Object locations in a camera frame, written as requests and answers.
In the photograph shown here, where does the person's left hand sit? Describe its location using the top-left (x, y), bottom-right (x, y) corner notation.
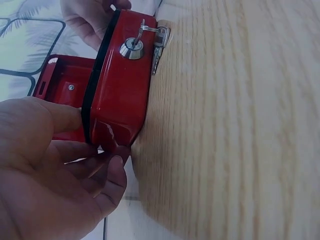
top-left (0, 96), bottom-right (132, 240)

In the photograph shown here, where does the person's right hand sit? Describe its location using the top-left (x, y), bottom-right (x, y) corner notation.
top-left (60, 0), bottom-right (132, 51)

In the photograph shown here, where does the red metal cash box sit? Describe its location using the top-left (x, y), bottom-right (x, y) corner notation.
top-left (32, 8), bottom-right (159, 154)

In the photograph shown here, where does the silver key in lock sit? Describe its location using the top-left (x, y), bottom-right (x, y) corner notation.
top-left (131, 18), bottom-right (147, 49)

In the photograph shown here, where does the silver key with grey head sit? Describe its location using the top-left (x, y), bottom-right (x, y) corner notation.
top-left (150, 26), bottom-right (172, 76)

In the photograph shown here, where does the silver key ring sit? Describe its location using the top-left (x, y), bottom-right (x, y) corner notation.
top-left (140, 18), bottom-right (161, 34)

